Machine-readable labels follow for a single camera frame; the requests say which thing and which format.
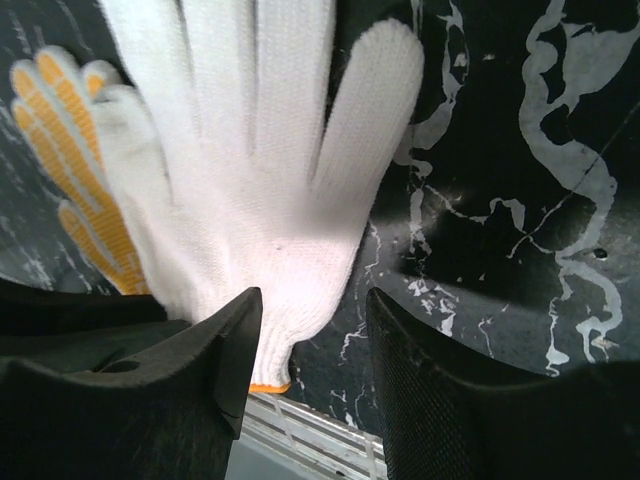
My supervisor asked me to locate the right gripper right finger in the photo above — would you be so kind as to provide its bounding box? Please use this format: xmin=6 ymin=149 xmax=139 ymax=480
xmin=366 ymin=288 xmax=639 ymax=479

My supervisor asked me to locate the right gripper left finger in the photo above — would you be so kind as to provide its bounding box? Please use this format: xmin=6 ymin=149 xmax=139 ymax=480
xmin=1 ymin=287 xmax=263 ymax=479

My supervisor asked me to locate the orange palm white glove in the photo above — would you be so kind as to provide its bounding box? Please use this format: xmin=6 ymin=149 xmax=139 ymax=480
xmin=9 ymin=45 xmax=149 ymax=295

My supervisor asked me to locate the front aluminium rail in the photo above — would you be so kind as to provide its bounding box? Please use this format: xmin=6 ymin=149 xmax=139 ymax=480
xmin=242 ymin=394 xmax=388 ymax=479

